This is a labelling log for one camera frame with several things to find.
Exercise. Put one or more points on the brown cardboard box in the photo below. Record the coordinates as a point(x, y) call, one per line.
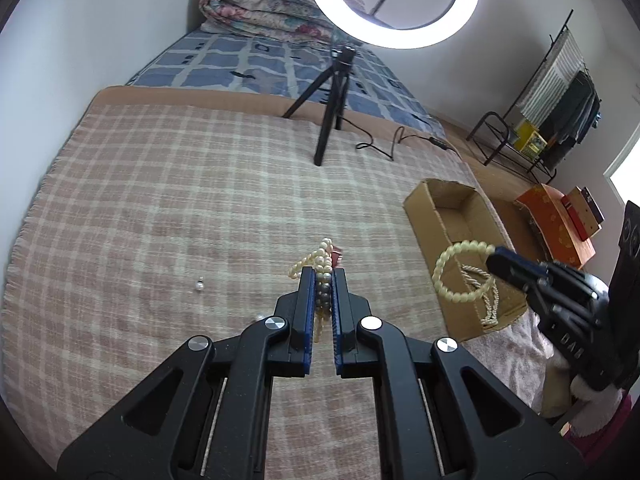
point(456, 230)

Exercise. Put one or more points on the striped white towel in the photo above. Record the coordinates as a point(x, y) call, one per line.
point(542, 95)

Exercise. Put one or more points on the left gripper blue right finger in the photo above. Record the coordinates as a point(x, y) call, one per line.
point(345, 317)

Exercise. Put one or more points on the red book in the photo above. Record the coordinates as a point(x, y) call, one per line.
point(583, 211)

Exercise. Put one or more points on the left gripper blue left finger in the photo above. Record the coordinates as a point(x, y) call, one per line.
point(302, 323)

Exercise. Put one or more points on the yellow crate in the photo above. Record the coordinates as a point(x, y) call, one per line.
point(529, 142)

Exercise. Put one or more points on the dark hanging clothes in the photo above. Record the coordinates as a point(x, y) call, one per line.
point(569, 122)

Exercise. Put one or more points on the blue patterned bed sheet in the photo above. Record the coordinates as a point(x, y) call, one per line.
point(214, 60)

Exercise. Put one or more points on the black tripod stand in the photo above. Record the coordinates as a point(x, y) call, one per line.
point(339, 75)

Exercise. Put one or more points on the orange box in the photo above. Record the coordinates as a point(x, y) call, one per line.
point(543, 205)

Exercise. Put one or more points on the red strap wristwatch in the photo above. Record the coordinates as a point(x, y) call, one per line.
point(336, 256)

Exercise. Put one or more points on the black clothes rack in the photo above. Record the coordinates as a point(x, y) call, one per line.
point(495, 134)

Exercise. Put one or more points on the folded floral quilt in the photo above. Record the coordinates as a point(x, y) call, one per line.
point(293, 21)

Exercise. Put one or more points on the pink plaid blanket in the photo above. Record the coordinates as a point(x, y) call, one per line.
point(156, 188)

